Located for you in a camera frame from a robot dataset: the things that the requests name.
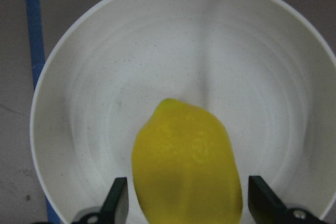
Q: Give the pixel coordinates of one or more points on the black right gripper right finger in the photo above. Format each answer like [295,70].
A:
[266,207]

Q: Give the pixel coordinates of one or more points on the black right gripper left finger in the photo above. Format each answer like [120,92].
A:
[115,207]

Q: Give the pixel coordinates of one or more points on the yellow lemon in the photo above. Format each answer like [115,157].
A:
[184,169]

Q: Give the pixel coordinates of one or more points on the white shallow plate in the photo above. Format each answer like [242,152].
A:
[258,65]

